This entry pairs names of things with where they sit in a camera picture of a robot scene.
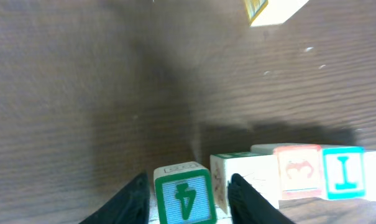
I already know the yellow top wooden block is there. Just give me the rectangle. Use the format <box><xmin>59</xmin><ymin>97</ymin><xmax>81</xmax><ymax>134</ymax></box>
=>
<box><xmin>364</xmin><ymin>149</ymin><xmax>376</xmax><ymax>202</ymax></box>

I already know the red number 3 block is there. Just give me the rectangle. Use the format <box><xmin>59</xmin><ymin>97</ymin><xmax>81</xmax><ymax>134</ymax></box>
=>
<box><xmin>250</xmin><ymin>143</ymin><xmax>323</xmax><ymax>200</ymax></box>

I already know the white airplane picture block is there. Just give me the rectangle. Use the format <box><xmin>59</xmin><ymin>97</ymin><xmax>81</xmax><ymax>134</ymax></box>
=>
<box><xmin>244</xmin><ymin>0</ymin><xmax>309</xmax><ymax>27</ymax></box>

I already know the green number 5 block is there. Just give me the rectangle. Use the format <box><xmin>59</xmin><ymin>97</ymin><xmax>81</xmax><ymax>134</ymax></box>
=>
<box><xmin>154</xmin><ymin>161</ymin><xmax>217</xmax><ymax>224</ymax></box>

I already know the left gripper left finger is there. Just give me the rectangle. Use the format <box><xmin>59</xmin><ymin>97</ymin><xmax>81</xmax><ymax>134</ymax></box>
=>
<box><xmin>80</xmin><ymin>172</ymin><xmax>150</xmax><ymax>224</ymax></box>

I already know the plain beige wooden block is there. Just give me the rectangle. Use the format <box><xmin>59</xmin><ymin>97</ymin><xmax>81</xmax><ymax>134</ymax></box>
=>
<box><xmin>210</xmin><ymin>152</ymin><xmax>281</xmax><ymax>215</ymax></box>

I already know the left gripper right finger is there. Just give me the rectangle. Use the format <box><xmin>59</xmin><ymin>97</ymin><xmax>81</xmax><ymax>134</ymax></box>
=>
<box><xmin>227</xmin><ymin>174</ymin><xmax>295</xmax><ymax>224</ymax></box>

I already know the blue letter I block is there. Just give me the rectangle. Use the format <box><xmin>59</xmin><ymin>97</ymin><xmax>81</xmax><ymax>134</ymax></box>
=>
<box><xmin>321</xmin><ymin>144</ymin><xmax>366</xmax><ymax>200</ymax></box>

